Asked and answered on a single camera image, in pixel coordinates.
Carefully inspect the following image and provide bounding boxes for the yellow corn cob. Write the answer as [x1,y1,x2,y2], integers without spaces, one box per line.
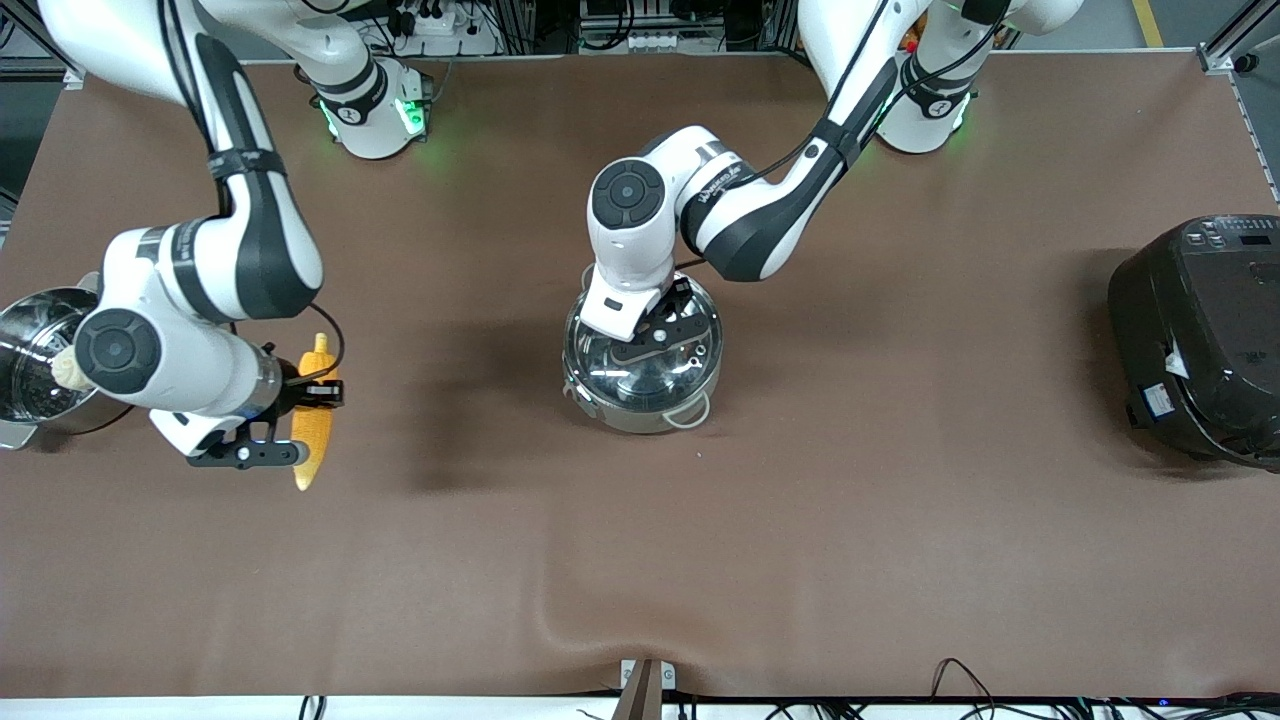
[292,333,338,491]

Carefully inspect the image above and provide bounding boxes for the brown table mat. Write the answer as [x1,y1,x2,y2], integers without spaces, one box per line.
[0,52,1280,699]

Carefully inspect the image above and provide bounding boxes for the steel cooking pot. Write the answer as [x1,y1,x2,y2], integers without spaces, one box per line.
[561,275,725,434]

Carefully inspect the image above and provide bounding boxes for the steel steamer pot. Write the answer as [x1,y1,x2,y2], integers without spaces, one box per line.
[0,272,126,451]

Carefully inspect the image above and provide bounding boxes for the white power strip with plugs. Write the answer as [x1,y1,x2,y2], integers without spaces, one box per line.
[385,0,501,57]

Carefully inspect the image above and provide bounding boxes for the metal mat clamp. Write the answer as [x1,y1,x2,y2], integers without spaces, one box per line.
[612,658,677,720]

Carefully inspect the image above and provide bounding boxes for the white socket strip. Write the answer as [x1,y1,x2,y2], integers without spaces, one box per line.
[578,28,683,54]

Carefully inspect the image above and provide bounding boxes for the aluminium frame rail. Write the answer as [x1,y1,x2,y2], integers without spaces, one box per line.
[1197,0,1280,76]
[0,0,81,81]

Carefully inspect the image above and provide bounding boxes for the black looped cable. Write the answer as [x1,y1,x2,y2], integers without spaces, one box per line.
[930,658,1011,706]

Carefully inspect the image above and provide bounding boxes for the black rice cooker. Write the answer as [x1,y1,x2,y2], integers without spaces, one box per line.
[1107,214,1280,473]

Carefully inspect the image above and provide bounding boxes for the glass pot lid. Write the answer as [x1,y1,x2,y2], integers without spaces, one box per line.
[563,275,723,411]

